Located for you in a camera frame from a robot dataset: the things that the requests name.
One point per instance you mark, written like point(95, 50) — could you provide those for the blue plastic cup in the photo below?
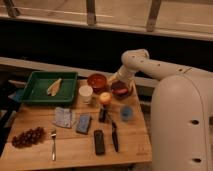
point(126, 113)

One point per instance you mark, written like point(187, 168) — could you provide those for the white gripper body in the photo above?
point(120, 77)

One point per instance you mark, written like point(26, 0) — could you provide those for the silver fork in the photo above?
point(53, 136)

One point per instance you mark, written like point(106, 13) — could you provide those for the black handled knife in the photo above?
point(114, 133)

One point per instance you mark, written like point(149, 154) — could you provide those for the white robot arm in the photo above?
point(181, 106)

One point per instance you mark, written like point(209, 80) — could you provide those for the blue sponge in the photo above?
point(83, 124)

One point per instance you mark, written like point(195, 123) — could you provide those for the orange bowl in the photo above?
point(97, 81)

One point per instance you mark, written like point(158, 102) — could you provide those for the grey cloth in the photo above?
point(62, 117)

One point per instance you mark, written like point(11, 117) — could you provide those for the red pepper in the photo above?
point(121, 91)

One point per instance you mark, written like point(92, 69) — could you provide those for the bunch of red grapes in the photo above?
point(29, 138)

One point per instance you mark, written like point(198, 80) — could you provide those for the red yellow apple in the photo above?
point(105, 98)

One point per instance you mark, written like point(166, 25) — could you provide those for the small dark bottle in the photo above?
point(102, 113)

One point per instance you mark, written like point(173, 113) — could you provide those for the white paper cup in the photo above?
point(86, 92)

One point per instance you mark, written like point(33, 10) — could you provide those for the green plastic tray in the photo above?
point(38, 83)

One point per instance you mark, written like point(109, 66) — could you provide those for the black remote control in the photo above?
point(99, 142)

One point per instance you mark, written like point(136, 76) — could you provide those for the purple bowl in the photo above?
point(115, 86)

